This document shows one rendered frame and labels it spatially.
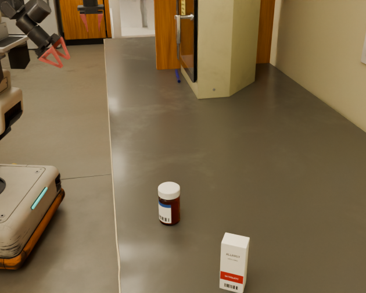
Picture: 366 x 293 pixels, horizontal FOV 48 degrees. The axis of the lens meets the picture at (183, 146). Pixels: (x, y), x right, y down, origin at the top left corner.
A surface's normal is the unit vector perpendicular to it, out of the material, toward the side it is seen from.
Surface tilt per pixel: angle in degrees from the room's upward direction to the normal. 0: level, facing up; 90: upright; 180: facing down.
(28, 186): 0
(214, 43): 90
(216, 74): 90
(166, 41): 90
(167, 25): 90
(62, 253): 0
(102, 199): 0
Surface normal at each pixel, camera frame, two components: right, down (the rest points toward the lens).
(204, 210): -0.01, -0.89
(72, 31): 0.18, 0.45
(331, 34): -0.98, 0.09
